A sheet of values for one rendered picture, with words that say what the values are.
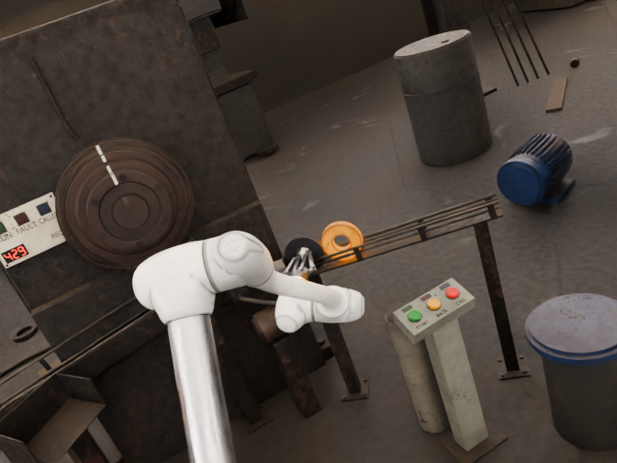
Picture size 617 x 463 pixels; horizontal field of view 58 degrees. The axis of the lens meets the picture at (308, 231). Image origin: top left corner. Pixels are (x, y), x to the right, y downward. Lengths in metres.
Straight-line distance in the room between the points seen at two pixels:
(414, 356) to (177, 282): 0.98
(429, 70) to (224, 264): 3.15
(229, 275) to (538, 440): 1.30
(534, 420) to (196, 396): 1.33
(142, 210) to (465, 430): 1.34
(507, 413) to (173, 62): 1.79
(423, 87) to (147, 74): 2.52
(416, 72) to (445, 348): 2.73
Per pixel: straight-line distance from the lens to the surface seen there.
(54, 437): 2.08
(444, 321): 1.80
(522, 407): 2.28
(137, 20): 2.19
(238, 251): 1.25
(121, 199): 1.97
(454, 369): 1.92
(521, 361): 2.44
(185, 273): 1.31
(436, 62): 4.20
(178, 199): 2.07
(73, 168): 2.03
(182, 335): 1.31
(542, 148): 3.49
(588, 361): 1.82
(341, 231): 2.04
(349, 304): 1.78
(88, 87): 2.16
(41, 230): 2.21
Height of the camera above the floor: 1.62
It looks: 24 degrees down
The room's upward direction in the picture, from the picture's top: 20 degrees counter-clockwise
